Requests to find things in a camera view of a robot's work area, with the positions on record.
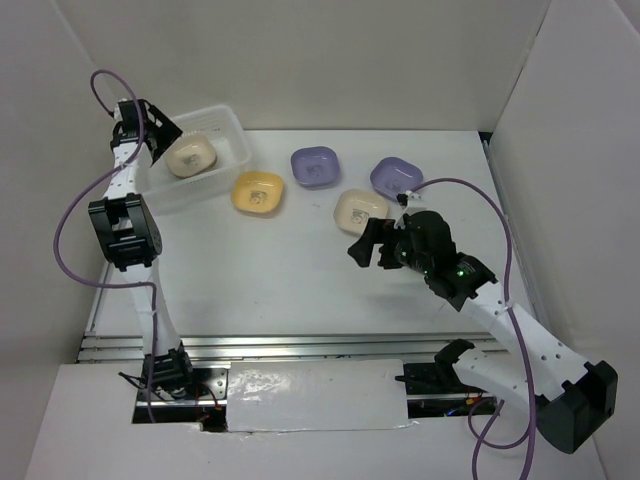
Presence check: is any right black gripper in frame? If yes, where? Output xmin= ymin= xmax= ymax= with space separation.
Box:
xmin=348 ymin=216 xmax=432 ymax=274

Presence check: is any cream panda plate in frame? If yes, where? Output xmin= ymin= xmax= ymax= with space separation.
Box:
xmin=163 ymin=132 xmax=218 ymax=179
xmin=333 ymin=189 xmax=388 ymax=236

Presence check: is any yellow panda plate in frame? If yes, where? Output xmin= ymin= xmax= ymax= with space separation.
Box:
xmin=231 ymin=171 xmax=284 ymax=216

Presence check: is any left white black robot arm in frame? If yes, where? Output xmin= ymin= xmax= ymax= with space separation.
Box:
xmin=88 ymin=99 xmax=198 ymax=400

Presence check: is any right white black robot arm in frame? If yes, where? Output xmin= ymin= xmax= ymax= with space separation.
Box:
xmin=347 ymin=211 xmax=618 ymax=454

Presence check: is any white perforated plastic bin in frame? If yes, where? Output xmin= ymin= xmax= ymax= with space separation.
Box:
xmin=143 ymin=104 xmax=253 ymax=216

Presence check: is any purple panda plate right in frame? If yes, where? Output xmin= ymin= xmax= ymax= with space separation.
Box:
xmin=370 ymin=157 xmax=424 ymax=201

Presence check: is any purple panda plate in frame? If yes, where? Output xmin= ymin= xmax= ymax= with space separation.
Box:
xmin=370 ymin=157 xmax=424 ymax=201
xmin=290 ymin=146 xmax=341 ymax=188

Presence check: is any purple panda plate left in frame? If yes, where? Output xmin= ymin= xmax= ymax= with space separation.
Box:
xmin=290 ymin=146 xmax=341 ymax=188

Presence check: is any white foil covered panel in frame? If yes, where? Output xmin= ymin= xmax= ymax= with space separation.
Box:
xmin=226 ymin=360 xmax=409 ymax=433

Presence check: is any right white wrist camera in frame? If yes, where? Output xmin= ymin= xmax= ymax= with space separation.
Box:
xmin=396 ymin=190 xmax=426 ymax=210

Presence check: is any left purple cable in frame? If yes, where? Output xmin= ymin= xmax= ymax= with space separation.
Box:
xmin=53 ymin=69 xmax=166 ymax=424

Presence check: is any aluminium rail frame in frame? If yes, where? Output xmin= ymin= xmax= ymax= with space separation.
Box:
xmin=74 ymin=130 xmax=541 ymax=426

